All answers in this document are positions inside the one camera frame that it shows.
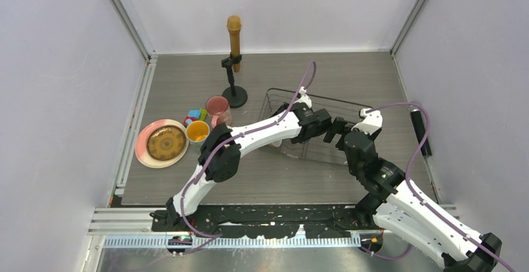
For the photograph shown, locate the pink beige leaf plate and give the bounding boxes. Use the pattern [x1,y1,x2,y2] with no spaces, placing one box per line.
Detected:
[135,119,189,168]

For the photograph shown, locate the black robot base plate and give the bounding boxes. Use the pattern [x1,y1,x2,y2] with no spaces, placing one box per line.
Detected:
[182,203,397,240]

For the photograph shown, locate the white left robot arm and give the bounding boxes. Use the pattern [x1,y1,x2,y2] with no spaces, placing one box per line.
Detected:
[150,102,332,231]

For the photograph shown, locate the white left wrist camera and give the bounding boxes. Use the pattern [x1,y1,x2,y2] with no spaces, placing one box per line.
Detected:
[294,86,313,109]

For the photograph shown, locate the lime green toy brick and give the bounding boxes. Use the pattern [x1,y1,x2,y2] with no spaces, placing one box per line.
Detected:
[199,108,208,121]

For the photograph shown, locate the pink patterned mug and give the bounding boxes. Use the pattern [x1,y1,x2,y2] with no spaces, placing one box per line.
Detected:
[205,95,233,128]

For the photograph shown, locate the blue toy brick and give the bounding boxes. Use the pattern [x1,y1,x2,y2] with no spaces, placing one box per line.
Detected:
[187,110,201,120]

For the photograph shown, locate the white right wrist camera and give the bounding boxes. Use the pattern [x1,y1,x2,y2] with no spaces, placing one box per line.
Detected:
[352,108,383,135]

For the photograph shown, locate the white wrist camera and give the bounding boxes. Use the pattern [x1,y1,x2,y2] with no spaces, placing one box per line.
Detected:
[294,86,313,109]
[352,108,383,135]

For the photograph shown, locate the black wire dish rack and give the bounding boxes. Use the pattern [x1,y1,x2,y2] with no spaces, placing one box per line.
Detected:
[259,88,367,166]

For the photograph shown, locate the black microphone stand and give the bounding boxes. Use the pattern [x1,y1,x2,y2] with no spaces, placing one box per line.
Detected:
[221,54,248,109]

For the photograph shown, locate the brown glass bowl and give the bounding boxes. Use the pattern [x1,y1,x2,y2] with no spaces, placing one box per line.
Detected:
[145,125,188,162]

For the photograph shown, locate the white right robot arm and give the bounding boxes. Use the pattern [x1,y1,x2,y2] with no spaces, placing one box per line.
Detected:
[324,115,502,271]

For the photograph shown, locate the red toy brick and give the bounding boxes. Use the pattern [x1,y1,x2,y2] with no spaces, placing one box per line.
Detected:
[183,116,197,127]

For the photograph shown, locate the beige ceramic bowl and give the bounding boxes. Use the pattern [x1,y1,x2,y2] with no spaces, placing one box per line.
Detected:
[270,140,283,148]

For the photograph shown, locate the black handheld microphone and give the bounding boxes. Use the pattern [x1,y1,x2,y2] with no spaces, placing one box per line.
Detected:
[409,108,432,158]

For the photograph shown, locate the blue mug yellow inside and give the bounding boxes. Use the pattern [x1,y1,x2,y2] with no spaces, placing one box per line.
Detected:
[186,120,210,150]

